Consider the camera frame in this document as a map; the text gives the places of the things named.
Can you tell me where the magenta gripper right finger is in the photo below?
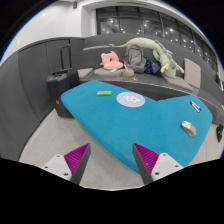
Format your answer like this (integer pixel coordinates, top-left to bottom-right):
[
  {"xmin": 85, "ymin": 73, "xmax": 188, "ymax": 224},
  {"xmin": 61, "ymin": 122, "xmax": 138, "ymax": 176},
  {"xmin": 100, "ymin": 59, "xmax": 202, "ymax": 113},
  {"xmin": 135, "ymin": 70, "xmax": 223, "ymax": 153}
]
[{"xmin": 132, "ymin": 143, "xmax": 182, "ymax": 185}]

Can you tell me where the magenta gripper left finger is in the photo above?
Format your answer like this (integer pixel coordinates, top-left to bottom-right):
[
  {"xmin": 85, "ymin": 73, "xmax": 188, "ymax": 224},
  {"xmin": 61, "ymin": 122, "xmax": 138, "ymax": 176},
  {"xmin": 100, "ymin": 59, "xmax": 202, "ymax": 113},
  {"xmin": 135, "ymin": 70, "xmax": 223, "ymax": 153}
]
[{"xmin": 42, "ymin": 143, "xmax": 91, "ymax": 185}]

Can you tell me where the round light blue mouse pad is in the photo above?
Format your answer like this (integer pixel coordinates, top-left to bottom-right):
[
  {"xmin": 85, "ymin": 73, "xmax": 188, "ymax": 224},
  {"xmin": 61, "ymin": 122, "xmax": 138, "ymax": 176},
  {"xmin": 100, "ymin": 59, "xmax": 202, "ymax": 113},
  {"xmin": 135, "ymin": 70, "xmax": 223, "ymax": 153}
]
[{"xmin": 116, "ymin": 92, "xmax": 146, "ymax": 108}]

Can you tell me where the blue and white pen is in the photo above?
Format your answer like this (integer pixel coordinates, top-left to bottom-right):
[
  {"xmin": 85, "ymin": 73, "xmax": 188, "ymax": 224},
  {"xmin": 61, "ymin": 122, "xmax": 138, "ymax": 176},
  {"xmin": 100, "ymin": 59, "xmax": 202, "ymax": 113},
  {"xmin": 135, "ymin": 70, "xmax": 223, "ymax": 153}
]
[{"xmin": 190, "ymin": 101, "xmax": 201, "ymax": 113}]

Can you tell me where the black object on floor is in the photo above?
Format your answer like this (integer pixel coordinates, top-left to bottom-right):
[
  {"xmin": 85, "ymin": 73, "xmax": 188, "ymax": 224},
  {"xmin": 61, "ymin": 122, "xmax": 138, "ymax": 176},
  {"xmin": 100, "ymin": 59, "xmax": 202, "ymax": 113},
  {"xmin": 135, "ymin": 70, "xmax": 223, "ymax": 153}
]
[{"xmin": 216, "ymin": 124, "xmax": 224, "ymax": 142}]

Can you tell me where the green rectangular case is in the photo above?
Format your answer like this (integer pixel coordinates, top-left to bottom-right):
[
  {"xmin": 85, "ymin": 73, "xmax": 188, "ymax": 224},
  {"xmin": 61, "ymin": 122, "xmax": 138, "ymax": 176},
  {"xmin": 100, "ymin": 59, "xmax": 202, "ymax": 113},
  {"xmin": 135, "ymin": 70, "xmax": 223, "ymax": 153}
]
[{"xmin": 97, "ymin": 91, "xmax": 112, "ymax": 96}]

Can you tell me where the black rolling suitcase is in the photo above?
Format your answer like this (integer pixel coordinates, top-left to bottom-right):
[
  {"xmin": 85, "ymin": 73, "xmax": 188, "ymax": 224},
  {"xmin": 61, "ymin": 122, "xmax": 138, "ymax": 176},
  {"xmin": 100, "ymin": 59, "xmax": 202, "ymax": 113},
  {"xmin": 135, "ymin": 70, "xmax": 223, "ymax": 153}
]
[{"xmin": 47, "ymin": 44, "xmax": 80, "ymax": 118}]

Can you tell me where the grey seat cushion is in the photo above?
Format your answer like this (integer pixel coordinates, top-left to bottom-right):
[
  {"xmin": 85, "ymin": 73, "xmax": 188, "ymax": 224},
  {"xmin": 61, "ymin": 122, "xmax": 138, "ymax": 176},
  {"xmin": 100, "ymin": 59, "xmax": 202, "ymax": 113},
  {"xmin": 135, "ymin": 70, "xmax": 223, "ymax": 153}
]
[{"xmin": 78, "ymin": 68, "xmax": 93, "ymax": 79}]

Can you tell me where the small tan basket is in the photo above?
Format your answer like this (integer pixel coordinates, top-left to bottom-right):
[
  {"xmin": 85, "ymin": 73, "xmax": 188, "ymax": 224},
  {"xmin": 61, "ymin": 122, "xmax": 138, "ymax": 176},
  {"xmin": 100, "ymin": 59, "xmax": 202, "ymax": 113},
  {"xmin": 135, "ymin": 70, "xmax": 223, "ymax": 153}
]
[{"xmin": 122, "ymin": 69, "xmax": 135, "ymax": 77}]

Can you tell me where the round grey cushion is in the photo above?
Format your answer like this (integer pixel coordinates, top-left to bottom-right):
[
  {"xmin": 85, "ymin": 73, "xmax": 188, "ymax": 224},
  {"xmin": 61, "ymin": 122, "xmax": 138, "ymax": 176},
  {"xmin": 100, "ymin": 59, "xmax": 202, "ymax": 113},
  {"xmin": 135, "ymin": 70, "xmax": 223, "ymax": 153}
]
[{"xmin": 94, "ymin": 68, "xmax": 122, "ymax": 77}]

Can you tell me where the dark blue bag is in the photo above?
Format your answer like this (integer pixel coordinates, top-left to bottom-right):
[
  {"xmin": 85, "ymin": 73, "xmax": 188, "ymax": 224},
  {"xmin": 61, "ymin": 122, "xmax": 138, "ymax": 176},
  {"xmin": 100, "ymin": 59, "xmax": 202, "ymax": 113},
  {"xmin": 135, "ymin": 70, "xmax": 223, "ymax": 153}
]
[{"xmin": 145, "ymin": 60, "xmax": 160, "ymax": 74}]

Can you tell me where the grey upright cushion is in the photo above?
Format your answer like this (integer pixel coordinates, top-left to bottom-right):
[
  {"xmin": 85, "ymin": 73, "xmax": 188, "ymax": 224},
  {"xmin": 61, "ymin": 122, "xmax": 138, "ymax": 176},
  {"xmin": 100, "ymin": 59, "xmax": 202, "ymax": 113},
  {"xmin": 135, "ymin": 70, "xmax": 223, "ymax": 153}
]
[{"xmin": 184, "ymin": 58, "xmax": 201, "ymax": 88}]

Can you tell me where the grey backpack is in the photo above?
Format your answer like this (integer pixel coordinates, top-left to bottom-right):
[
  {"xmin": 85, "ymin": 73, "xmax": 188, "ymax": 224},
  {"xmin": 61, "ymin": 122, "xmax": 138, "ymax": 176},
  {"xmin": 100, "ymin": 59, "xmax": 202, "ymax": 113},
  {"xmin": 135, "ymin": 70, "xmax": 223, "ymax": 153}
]
[{"xmin": 123, "ymin": 45, "xmax": 146, "ymax": 73}]

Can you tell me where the green dragon plush toy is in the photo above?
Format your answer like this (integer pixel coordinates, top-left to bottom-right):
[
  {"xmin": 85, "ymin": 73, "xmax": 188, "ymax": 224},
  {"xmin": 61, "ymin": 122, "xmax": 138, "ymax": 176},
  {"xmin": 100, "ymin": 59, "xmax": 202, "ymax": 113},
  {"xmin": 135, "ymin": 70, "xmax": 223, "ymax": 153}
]
[{"xmin": 108, "ymin": 36, "xmax": 185, "ymax": 79}]

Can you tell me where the pink plush toy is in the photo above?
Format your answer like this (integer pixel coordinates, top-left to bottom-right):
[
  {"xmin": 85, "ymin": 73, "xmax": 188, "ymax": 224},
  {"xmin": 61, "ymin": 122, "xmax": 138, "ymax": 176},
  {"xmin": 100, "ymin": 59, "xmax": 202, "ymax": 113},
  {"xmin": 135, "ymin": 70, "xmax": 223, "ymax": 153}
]
[{"xmin": 101, "ymin": 51, "xmax": 123, "ymax": 70}]

